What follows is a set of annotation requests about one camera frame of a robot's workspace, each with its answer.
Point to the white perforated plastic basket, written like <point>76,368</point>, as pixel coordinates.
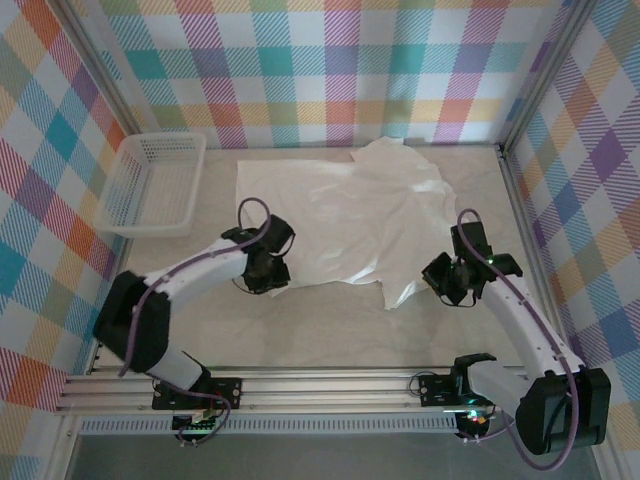
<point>150,190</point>

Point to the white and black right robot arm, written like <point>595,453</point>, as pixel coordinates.
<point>520,325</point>

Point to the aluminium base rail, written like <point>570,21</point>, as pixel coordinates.
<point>325,387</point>

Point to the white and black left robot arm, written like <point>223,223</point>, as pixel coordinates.
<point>200,265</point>

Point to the aluminium frame side bar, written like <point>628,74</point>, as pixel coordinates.
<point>525,215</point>

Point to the white t-shirt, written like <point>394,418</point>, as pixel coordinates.
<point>350,215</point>

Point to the aluminium frame post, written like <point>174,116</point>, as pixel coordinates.
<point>545,70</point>
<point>100,75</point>

